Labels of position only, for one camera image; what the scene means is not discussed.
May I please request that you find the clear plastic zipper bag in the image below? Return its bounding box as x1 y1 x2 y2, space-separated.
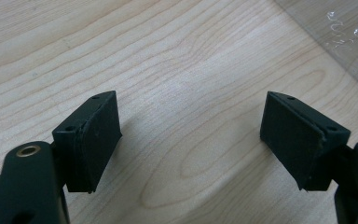
273 0 358 101

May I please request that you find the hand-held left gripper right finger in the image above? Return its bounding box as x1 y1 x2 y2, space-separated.
259 91 351 191

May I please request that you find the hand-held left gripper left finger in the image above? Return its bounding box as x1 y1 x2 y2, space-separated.
51 90 123 194

